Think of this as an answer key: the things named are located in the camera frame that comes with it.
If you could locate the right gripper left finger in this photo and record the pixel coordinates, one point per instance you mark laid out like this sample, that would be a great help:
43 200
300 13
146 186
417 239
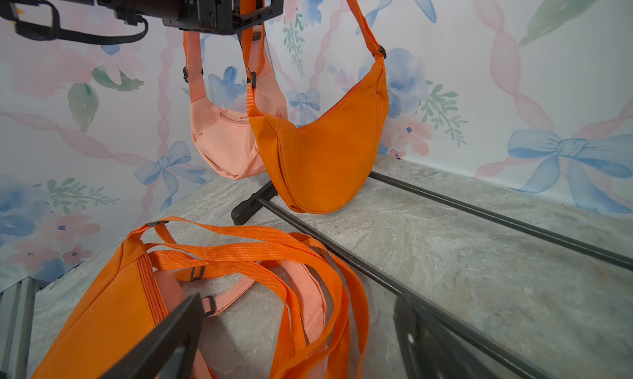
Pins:
169 350

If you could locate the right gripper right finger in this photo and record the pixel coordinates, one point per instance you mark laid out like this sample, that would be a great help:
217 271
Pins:
428 349

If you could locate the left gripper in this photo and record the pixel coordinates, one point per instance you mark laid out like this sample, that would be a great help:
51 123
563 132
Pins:
220 17

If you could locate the orange crescent bag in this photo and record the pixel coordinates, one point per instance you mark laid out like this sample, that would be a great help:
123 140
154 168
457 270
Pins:
114 314

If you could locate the pink bag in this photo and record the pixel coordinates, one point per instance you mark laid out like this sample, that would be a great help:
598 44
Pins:
219 123
312 305

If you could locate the black clothes rack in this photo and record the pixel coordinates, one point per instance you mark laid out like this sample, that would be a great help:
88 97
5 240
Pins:
566 313

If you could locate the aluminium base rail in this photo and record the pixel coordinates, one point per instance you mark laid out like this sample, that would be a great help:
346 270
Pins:
17 311

